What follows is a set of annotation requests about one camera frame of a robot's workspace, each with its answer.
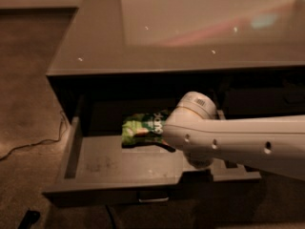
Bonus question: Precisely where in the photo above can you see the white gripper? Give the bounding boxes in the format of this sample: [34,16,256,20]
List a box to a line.
[185,153,214,169]

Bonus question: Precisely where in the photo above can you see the dark drawer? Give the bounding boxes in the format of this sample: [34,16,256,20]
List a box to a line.
[216,80,305,119]
[43,96,261,207]

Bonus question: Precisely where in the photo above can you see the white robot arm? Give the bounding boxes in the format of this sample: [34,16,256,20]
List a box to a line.
[162,92,305,180]

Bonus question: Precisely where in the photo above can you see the dark drawer cabinet glass top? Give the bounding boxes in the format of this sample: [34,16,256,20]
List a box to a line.
[47,0,305,115]

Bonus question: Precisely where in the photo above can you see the green snack bag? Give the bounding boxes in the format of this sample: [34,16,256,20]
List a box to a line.
[121,109,174,153]

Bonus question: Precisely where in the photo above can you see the black object on floor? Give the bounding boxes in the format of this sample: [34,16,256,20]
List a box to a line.
[17,210,40,229]

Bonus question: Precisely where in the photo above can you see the thin black floor cable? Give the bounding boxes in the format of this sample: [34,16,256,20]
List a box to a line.
[0,111,67,162]

